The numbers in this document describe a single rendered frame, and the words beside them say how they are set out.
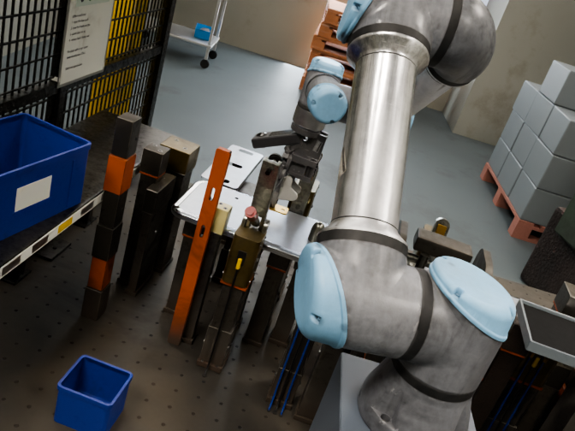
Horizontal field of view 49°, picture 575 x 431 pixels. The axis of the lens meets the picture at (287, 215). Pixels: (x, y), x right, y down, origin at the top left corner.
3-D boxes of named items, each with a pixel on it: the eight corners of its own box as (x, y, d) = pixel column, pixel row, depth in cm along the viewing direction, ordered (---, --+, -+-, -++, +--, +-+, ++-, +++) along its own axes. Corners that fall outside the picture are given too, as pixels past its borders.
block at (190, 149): (172, 260, 177) (200, 144, 162) (161, 274, 170) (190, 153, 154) (146, 250, 178) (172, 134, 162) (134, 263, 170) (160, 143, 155)
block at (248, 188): (246, 270, 184) (271, 185, 172) (234, 290, 174) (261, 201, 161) (222, 262, 185) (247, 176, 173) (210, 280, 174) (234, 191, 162)
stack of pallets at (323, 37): (401, 102, 747) (429, 30, 710) (407, 123, 667) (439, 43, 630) (303, 71, 742) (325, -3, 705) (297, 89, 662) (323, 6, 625)
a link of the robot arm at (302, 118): (293, 106, 136) (301, 98, 144) (287, 126, 138) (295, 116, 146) (326, 118, 136) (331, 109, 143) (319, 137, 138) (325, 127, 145)
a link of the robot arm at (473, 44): (538, -5, 89) (406, 102, 136) (467, -28, 87) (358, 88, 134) (527, 70, 87) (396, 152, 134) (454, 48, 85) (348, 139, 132)
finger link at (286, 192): (289, 217, 147) (302, 182, 143) (266, 209, 147) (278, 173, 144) (292, 213, 150) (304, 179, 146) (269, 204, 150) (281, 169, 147)
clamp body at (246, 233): (229, 357, 148) (269, 230, 133) (216, 383, 139) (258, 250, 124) (204, 347, 149) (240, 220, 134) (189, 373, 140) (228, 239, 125)
